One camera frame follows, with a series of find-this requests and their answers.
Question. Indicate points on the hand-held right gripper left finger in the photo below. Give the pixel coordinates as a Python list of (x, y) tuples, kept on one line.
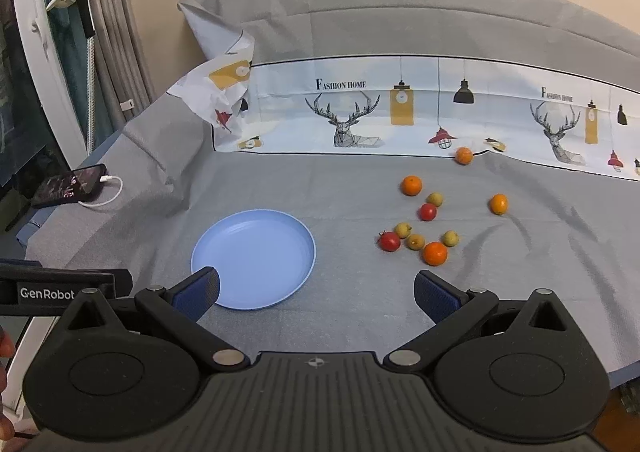
[(197, 292)]

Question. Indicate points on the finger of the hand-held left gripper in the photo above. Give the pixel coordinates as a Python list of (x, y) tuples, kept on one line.
[(123, 283)]

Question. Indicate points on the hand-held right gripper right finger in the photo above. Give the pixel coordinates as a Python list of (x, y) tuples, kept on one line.
[(436, 296)]

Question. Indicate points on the orange mandarin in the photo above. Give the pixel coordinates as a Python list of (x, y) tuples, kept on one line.
[(463, 156), (411, 185), (498, 203), (434, 253)]

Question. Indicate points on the small yellow-green fruit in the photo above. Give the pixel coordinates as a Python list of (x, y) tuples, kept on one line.
[(415, 241), (435, 198), (451, 237), (402, 230)]

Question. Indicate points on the red tomato with green stem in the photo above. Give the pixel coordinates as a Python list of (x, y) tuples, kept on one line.
[(389, 241)]

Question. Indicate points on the blue plate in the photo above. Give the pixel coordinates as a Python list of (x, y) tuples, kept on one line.
[(260, 257)]

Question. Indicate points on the person's left hand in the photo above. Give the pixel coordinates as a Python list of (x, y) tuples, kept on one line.
[(6, 344)]

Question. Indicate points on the grey bed sheet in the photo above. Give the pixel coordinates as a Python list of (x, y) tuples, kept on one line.
[(350, 302)]

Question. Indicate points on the black smartphone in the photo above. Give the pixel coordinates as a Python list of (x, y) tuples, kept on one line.
[(67, 184)]

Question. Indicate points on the white curtain clip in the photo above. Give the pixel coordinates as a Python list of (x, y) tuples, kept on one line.
[(128, 104)]

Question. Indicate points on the dark window pane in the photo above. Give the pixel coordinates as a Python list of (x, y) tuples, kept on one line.
[(15, 82)]

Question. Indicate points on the white printed deer cloth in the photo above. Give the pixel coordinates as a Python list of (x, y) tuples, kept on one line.
[(300, 112)]

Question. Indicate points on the teal curtain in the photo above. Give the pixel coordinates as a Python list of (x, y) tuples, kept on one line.
[(62, 62)]

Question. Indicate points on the grey curtain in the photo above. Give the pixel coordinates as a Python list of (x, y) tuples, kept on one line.
[(115, 32)]

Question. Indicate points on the white bed frame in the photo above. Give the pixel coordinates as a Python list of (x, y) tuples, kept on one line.
[(30, 357)]

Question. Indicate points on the white window frame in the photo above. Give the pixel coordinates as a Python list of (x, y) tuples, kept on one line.
[(37, 57)]

